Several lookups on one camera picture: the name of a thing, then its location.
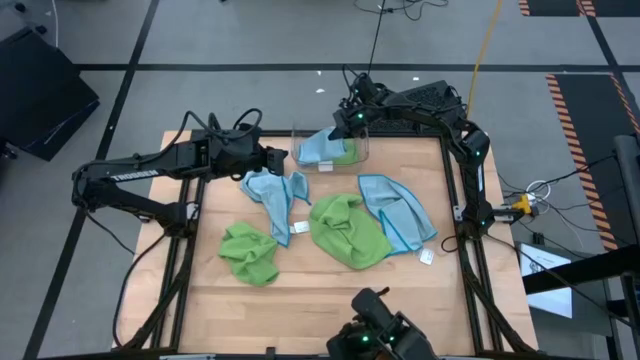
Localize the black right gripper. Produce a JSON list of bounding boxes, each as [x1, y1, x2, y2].
[[327, 73, 389, 142]]

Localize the blue microfiber towel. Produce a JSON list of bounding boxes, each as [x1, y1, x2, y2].
[[295, 126, 349, 174], [357, 173, 439, 266], [240, 168, 312, 249]]

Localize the green microfiber towel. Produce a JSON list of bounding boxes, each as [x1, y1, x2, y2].
[[308, 193, 395, 271], [332, 139, 360, 166], [218, 221, 280, 288]]

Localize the clear plastic bin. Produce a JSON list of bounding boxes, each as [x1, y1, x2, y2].
[[290, 127, 370, 175]]

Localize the yellow connector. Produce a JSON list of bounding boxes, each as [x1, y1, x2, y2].
[[510, 193, 532, 214]]

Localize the large black box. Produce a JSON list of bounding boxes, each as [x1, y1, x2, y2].
[[0, 27, 100, 162]]

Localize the black mat striped edges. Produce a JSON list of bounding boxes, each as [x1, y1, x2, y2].
[[544, 73, 640, 251], [518, 0, 640, 18]]

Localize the white printed sheet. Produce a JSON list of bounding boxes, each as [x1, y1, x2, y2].
[[519, 242, 574, 320]]

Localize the black metal stand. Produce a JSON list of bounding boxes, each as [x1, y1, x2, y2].
[[522, 244, 640, 360]]

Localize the black floor cable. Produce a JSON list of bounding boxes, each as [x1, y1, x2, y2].
[[348, 0, 391, 91]]

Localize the yellow floor cable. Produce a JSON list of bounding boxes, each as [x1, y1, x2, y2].
[[464, 0, 504, 126]]

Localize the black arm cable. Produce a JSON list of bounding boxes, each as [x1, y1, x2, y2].
[[112, 230, 171, 350]]

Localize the white cable coil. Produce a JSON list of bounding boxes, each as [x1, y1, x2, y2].
[[527, 179, 552, 202]]

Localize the grey post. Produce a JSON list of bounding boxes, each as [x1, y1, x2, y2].
[[613, 134, 640, 246]]

